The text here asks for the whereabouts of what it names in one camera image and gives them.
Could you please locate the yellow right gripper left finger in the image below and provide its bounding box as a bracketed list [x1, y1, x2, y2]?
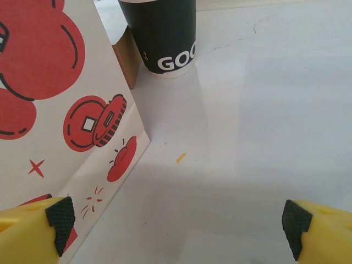
[0, 195, 76, 264]

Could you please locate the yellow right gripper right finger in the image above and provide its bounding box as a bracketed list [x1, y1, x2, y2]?
[281, 199, 352, 264]

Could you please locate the white and red paper bag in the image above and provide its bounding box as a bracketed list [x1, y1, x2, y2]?
[0, 0, 151, 264]

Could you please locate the black paper cup white inside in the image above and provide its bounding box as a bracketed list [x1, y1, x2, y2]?
[118, 0, 197, 80]

